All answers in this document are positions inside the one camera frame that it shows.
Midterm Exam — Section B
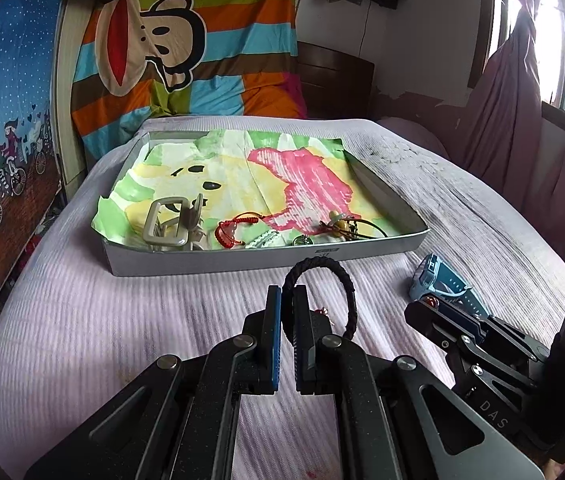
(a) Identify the black braided bracelet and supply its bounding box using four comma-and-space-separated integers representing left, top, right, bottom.
282, 255, 361, 345

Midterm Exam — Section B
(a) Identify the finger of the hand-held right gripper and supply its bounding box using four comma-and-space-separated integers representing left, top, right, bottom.
404, 301, 469, 357
434, 296, 552, 362

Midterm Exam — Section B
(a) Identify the blue wrist watch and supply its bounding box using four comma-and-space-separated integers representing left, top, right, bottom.
413, 253, 491, 319

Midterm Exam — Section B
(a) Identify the pink curtain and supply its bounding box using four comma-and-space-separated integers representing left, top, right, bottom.
462, 0, 565, 262

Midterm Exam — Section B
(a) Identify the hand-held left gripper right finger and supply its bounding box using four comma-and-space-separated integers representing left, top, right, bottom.
292, 284, 546, 480

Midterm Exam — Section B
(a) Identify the red cord bracelet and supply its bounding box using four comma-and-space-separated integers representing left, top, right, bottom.
214, 212, 269, 250

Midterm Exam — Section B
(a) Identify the black cord yellow bead necklace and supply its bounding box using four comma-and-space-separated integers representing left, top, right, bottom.
319, 210, 399, 242

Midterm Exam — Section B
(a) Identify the blue bicycle print fabric wardrobe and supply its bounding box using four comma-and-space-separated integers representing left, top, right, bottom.
0, 0, 66, 322

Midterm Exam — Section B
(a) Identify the grey shallow cardboard box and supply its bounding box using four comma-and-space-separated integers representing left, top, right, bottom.
93, 130, 431, 278

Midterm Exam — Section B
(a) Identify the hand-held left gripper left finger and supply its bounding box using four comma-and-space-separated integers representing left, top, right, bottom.
25, 285, 283, 480

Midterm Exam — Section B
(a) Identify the window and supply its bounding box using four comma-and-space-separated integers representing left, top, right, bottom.
487, 0, 565, 132

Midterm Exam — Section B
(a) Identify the dark wooden headboard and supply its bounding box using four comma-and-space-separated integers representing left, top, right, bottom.
295, 41, 376, 121

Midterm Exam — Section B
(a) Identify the beige hair claw clip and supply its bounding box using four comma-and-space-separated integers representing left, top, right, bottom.
142, 193, 209, 254

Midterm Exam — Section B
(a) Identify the striped monkey print sheet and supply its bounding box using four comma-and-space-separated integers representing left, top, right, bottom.
64, 0, 309, 162

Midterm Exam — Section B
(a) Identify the colourful painted paper sheet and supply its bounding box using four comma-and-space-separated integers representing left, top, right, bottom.
91, 129, 409, 252

